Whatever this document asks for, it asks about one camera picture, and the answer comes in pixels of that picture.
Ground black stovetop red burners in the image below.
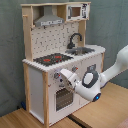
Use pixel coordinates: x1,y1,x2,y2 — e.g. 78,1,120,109
34,53,70,66

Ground left stove knob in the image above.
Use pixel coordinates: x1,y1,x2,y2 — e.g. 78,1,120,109
54,73,60,79

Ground white toy microwave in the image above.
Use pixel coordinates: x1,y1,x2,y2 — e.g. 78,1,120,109
66,3,90,21

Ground toy oven door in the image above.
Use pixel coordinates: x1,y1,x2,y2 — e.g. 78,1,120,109
54,88,74,112

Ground black toy faucet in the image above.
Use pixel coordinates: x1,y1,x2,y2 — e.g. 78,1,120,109
67,33,82,49

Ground grey ice dispenser panel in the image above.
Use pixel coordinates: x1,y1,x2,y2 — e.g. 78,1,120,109
87,64,96,71

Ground stove knob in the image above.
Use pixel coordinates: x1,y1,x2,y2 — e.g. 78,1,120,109
54,73,60,79
72,66,78,72

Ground grey range hood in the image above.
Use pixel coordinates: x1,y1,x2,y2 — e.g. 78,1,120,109
35,5,64,27

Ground right stove knob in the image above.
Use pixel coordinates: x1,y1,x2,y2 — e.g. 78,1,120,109
72,66,78,72

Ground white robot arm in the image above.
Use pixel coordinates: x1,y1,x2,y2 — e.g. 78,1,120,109
60,45,128,102

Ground wooden toy kitchen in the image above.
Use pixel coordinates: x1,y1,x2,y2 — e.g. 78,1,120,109
22,2,105,128

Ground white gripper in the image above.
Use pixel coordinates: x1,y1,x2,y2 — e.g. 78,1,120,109
60,69,80,92

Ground grey toy sink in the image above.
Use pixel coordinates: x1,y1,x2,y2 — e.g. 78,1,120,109
65,47,95,55

